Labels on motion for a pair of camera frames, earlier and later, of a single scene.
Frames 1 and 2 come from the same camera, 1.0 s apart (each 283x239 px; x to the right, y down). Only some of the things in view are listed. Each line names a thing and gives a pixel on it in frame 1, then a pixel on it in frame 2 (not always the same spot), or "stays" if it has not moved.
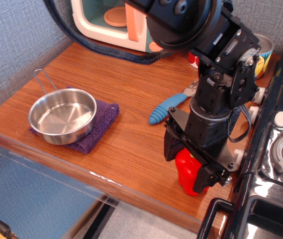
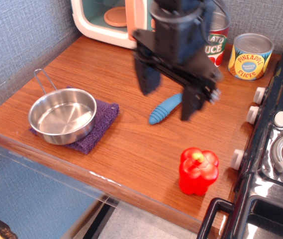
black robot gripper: (204, 131) -> (178, 48)
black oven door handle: (216, 204) stays
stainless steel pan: (60, 116) stays
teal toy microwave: (117, 23) stays
